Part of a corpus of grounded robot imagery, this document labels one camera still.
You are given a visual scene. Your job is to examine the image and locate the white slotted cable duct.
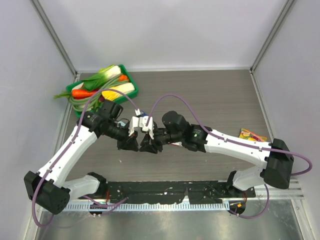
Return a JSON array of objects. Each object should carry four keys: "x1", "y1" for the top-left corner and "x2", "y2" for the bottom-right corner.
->
[{"x1": 64, "y1": 201, "x2": 230, "y2": 212}]

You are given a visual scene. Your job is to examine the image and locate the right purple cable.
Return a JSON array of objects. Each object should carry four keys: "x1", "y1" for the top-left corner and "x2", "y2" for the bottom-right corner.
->
[{"x1": 145, "y1": 93, "x2": 313, "y2": 219}]

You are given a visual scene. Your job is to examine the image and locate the blue black stapler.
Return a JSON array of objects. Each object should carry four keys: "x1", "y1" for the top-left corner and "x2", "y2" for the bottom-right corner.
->
[{"x1": 140, "y1": 110, "x2": 147, "y2": 117}]

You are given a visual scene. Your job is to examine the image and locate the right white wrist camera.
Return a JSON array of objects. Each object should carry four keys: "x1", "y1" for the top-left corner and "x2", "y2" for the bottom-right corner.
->
[{"x1": 140, "y1": 116, "x2": 154, "y2": 140}]

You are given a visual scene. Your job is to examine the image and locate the purple cable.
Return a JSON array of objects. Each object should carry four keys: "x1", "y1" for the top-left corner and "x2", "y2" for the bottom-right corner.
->
[
  {"x1": 32, "y1": 88, "x2": 142, "y2": 228},
  {"x1": 145, "y1": 93, "x2": 313, "y2": 219}
]

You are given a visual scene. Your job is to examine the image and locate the yellow white napa cabbage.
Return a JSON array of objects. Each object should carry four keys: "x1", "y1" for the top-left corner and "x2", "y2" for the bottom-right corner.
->
[{"x1": 101, "y1": 82, "x2": 135, "y2": 101}]

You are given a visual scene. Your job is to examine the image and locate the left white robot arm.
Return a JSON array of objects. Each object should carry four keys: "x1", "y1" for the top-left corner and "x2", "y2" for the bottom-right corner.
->
[{"x1": 24, "y1": 100, "x2": 139, "y2": 215}]

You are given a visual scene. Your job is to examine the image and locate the green plastic tray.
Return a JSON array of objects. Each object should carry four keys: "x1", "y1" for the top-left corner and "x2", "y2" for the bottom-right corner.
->
[{"x1": 62, "y1": 64, "x2": 139, "y2": 118}]

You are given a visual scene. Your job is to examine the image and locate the red white staple box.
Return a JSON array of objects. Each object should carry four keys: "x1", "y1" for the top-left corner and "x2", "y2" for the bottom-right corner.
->
[{"x1": 172, "y1": 142, "x2": 182, "y2": 147}]

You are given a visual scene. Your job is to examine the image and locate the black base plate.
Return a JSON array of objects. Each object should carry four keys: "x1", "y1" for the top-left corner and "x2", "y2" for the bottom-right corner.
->
[{"x1": 103, "y1": 180, "x2": 256, "y2": 205}]

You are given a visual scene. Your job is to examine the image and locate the white green bok choy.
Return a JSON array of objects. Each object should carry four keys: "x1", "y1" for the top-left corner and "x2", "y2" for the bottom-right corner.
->
[{"x1": 82, "y1": 65, "x2": 122, "y2": 92}]

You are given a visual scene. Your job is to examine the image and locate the orange candy bag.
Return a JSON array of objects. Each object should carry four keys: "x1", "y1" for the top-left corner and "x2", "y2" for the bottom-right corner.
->
[{"x1": 239, "y1": 128, "x2": 268, "y2": 142}]

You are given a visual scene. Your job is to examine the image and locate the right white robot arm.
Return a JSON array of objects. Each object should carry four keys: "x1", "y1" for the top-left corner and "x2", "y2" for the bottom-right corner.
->
[{"x1": 130, "y1": 111, "x2": 294, "y2": 198}]

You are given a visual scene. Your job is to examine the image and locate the light blue white stapler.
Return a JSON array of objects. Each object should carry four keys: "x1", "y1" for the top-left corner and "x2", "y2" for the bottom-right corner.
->
[{"x1": 117, "y1": 121, "x2": 127, "y2": 128}]

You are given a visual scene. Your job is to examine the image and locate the green long beans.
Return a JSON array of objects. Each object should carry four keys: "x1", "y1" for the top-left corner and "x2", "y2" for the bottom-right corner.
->
[{"x1": 55, "y1": 76, "x2": 127, "y2": 112}]

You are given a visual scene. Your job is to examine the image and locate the small orange carrot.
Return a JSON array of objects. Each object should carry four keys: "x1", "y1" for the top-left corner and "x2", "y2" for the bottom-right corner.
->
[{"x1": 118, "y1": 74, "x2": 129, "y2": 82}]

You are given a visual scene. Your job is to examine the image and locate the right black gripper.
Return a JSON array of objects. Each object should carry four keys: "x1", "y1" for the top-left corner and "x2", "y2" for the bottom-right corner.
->
[{"x1": 140, "y1": 125, "x2": 183, "y2": 155}]

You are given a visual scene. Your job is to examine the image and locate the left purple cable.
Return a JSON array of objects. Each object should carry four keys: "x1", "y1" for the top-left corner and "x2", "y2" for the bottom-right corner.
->
[{"x1": 32, "y1": 88, "x2": 142, "y2": 228}]

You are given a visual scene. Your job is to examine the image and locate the large orange carrot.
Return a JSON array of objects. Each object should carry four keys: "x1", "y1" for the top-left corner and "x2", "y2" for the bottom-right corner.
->
[{"x1": 71, "y1": 89, "x2": 97, "y2": 99}]

